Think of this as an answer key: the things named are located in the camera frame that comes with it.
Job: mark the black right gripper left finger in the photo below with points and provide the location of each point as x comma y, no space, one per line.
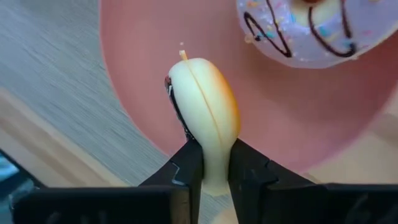
186,174

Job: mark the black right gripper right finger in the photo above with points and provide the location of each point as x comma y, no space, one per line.
248,177

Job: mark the lilac donut with chocolate drizzle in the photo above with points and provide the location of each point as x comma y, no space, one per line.
273,18

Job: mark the light pink plate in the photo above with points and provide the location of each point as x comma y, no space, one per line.
280,124

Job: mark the grey woven placemat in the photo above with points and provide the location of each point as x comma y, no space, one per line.
62,77

